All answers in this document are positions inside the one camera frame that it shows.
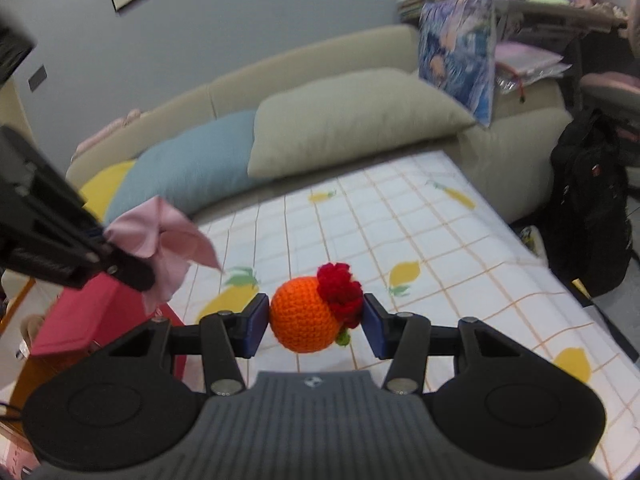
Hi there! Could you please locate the orange crochet ball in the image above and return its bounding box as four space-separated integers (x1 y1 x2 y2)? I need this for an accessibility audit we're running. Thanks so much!
269 262 363 353

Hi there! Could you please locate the pink cloth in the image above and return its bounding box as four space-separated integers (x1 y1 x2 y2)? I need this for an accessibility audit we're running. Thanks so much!
105 196 222 315

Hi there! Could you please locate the yellow cushion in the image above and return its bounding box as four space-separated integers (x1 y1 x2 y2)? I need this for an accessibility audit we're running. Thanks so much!
79 159 136 221

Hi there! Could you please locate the lemon print checked blanket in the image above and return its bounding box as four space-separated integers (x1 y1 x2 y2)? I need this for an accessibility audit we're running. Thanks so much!
170 152 639 479

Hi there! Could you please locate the orange cardboard box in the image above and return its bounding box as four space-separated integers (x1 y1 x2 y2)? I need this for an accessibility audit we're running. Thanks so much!
0 276 91 466

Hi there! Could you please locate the light blue cushion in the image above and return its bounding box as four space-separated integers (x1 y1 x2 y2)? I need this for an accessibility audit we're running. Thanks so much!
104 110 267 223

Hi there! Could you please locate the black backpack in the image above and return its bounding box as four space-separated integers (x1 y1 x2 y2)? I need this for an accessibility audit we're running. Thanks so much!
537 110 634 296

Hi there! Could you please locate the beige sofa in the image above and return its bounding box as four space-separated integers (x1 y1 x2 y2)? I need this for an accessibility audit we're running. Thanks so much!
66 25 570 223

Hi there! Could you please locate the beige cushion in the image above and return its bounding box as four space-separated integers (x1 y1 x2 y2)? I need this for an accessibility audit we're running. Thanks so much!
247 68 475 179

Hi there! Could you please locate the blue anime print pillow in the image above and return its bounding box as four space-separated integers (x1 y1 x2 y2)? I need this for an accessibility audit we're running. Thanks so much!
418 0 497 127

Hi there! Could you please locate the pink grey office chair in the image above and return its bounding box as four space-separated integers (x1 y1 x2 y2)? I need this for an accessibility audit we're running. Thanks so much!
579 71 640 172

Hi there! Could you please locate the cluttered side table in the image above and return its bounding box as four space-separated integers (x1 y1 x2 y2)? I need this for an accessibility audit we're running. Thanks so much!
397 0 632 101

